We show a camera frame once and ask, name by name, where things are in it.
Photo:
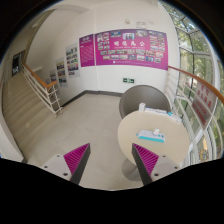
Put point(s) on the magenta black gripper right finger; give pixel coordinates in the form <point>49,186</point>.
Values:
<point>151,166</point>

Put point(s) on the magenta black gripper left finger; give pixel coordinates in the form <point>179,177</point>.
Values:
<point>71,165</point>

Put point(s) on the white charger plug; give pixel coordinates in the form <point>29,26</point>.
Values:
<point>156,131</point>

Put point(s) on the white teal power strip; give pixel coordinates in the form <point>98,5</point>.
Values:
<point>148,135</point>

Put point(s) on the round beige table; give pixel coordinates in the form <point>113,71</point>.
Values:
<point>155,143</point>

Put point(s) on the white blue tissue pack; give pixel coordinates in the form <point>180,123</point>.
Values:
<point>163,112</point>

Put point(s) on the white cup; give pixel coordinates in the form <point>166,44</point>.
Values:
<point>142,107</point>

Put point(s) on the grey round chair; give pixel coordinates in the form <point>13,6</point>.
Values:
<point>151,96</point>

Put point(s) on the staircase railing wooden handrail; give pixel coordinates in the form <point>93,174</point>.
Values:
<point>46,92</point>

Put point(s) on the balcony railing wooden handrail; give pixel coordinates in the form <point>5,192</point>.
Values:
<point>206,144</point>

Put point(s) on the red white warning sign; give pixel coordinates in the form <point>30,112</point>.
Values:
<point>203,104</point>

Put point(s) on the green exit sign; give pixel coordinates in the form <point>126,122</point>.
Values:
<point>128,80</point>

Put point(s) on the white photo poster lower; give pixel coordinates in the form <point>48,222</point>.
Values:
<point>53,77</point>

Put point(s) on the white photo poster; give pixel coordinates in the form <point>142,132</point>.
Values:
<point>53,77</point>
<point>60,67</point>
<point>72,60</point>

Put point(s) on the white photo poster middle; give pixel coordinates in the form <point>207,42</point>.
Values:
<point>60,67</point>

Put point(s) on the white photo poster upper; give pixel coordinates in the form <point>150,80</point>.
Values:
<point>72,60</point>

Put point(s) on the large magenta photo board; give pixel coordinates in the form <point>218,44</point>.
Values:
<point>135,47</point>

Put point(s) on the small magenta text board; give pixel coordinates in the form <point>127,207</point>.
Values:
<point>86,45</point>

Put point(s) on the black wall notice board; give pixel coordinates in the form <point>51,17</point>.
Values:
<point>16,64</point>

